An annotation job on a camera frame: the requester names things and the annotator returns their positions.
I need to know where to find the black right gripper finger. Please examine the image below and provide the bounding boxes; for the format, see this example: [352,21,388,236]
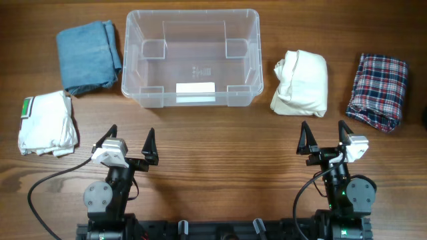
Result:
[338,120,354,145]
[296,121,318,155]

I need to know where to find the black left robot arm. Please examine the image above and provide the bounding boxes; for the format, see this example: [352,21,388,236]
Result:
[76,125,159,240]

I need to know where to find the white label on container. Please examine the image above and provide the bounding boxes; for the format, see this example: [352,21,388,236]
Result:
[176,82,216,103]

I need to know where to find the folded blue denim jeans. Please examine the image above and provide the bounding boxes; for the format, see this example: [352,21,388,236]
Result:
[56,20,122,96]

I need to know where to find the plaid shirt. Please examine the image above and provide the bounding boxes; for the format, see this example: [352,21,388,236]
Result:
[346,53,409,133]

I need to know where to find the clear plastic storage container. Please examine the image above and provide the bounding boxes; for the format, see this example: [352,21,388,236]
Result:
[121,9,264,108]

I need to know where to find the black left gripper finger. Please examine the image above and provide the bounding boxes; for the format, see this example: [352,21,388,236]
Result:
[91,124,117,153]
[141,127,159,165]

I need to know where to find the folded white t-shirt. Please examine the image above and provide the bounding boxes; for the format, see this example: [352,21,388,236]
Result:
[18,91,78,157]

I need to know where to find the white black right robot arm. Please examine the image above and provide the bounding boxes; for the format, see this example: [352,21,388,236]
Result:
[292,120,378,240]

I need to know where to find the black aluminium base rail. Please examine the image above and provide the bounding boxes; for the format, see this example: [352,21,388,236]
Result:
[76,218,374,240]

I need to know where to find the cream cloth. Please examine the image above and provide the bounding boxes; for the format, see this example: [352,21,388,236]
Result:
[270,50,328,117]

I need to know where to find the black left camera cable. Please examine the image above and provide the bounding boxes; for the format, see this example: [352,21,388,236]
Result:
[27,156,94,240]

